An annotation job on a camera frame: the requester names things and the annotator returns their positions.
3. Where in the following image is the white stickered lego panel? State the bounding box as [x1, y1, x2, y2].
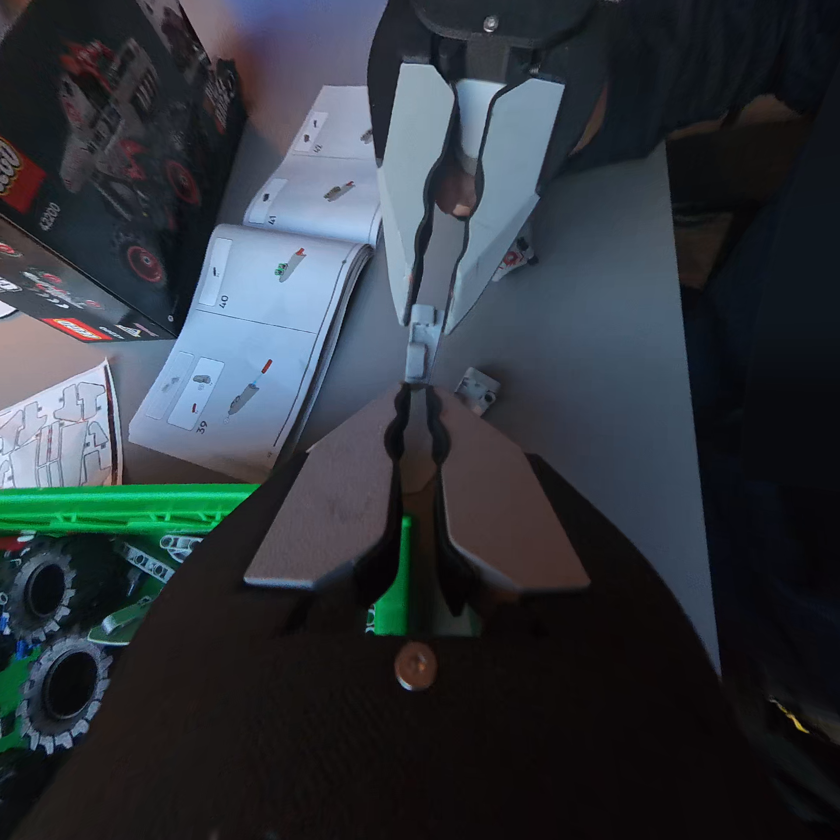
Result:
[489, 236, 540, 283]

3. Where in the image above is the person's right hand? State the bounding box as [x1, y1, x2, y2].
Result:
[436, 154, 483, 219]

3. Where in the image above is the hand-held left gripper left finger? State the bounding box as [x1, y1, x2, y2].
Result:
[243, 382, 412, 608]

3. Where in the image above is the black lego tire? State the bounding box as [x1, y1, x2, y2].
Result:
[16, 633, 116, 756]
[7, 535, 126, 641]

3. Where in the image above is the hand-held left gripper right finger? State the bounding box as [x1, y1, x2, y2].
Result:
[425, 386, 592, 614]

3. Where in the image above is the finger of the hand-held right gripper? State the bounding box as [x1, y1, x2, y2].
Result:
[441, 75, 567, 339]
[376, 61, 460, 328]

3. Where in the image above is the black lego set box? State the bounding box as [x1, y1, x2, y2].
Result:
[0, 0, 249, 342]

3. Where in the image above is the green plastic bin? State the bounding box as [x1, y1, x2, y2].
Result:
[0, 484, 416, 788]

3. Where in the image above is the lego instruction booklet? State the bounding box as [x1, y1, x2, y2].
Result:
[128, 85, 385, 483]

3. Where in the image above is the lego sticker sheet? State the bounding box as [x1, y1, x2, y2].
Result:
[0, 357, 124, 490]

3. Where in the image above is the person's dark blue clothing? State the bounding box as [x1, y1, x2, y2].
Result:
[594, 0, 840, 139]

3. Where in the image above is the small white lego connector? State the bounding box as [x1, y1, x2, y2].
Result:
[454, 367, 503, 416]

